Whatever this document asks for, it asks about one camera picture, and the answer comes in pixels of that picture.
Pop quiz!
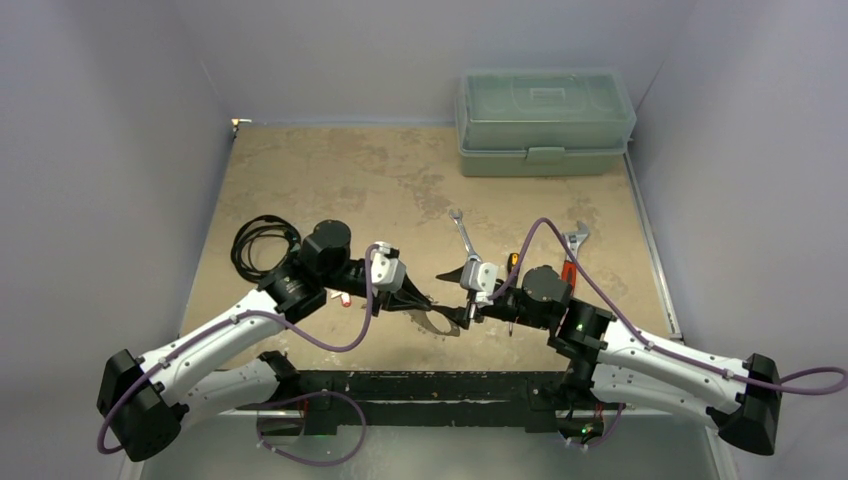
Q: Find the adjustable wrench red handle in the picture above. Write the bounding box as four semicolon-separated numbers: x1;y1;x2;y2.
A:
561;221;590;289

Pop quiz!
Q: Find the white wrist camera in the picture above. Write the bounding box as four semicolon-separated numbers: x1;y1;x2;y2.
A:
370;242;407;293
459;260;500;307

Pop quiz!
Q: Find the white red small key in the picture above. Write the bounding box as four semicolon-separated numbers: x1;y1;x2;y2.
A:
330;290;352;308

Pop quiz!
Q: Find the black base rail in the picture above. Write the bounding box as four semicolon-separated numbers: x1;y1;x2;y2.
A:
291;369;578;435

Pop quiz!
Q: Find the coiled black cable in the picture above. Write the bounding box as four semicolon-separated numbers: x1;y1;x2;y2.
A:
230;214;303;280

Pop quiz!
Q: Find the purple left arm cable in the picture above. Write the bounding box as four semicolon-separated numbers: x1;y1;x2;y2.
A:
97;243;386;456

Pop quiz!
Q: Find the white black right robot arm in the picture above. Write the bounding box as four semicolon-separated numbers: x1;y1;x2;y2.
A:
438;263;782;456

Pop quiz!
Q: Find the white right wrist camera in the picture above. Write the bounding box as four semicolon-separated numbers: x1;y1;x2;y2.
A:
459;260;500;307

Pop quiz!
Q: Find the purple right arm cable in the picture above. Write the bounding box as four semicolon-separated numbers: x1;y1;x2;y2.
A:
486;217;848;397

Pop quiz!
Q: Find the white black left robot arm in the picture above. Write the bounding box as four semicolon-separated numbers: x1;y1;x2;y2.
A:
96;215;433;462

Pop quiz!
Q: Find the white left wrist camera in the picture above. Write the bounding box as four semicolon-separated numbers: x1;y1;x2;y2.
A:
370;242;407;293

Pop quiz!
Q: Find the screwdriver black yellow handle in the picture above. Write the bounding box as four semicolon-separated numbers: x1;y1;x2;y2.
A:
506;252;520;337

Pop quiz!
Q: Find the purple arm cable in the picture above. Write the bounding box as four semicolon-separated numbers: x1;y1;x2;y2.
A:
97;243;386;456
486;217;848;397

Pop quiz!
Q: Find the small silver open-end wrench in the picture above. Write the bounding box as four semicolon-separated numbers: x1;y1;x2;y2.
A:
448;209;481;261

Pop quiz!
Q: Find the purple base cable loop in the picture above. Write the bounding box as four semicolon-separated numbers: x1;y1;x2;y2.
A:
255;386;370;466

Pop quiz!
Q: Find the green translucent plastic toolbox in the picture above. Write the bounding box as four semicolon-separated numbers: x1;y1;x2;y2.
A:
455;68;637;177

